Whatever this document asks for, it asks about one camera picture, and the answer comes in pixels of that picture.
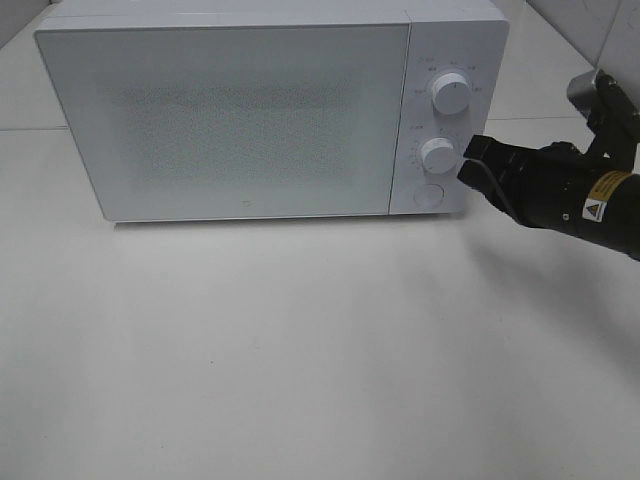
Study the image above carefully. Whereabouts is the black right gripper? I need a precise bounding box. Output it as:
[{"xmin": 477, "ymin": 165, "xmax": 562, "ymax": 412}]
[{"xmin": 457, "ymin": 135, "xmax": 608, "ymax": 238}]

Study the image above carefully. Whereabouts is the white microwave knob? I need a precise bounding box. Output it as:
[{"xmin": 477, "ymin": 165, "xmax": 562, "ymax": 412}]
[
  {"xmin": 419, "ymin": 137, "xmax": 458, "ymax": 175},
  {"xmin": 431, "ymin": 72, "xmax": 471, "ymax": 115}
]

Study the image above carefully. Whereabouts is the round white door button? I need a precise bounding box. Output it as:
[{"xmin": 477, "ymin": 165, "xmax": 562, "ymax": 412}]
[{"xmin": 413, "ymin": 184, "xmax": 445, "ymax": 211}]

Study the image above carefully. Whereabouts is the white microwave door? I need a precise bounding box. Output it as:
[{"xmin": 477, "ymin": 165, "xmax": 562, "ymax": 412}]
[{"xmin": 36, "ymin": 25, "xmax": 409, "ymax": 222}]

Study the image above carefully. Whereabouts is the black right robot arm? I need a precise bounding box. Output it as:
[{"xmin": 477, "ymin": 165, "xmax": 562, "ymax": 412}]
[{"xmin": 458, "ymin": 135, "xmax": 639, "ymax": 260}]

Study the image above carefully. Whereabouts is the white microwave oven body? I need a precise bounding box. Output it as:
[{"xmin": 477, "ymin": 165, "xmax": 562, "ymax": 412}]
[{"xmin": 34, "ymin": 1, "xmax": 509, "ymax": 220}]

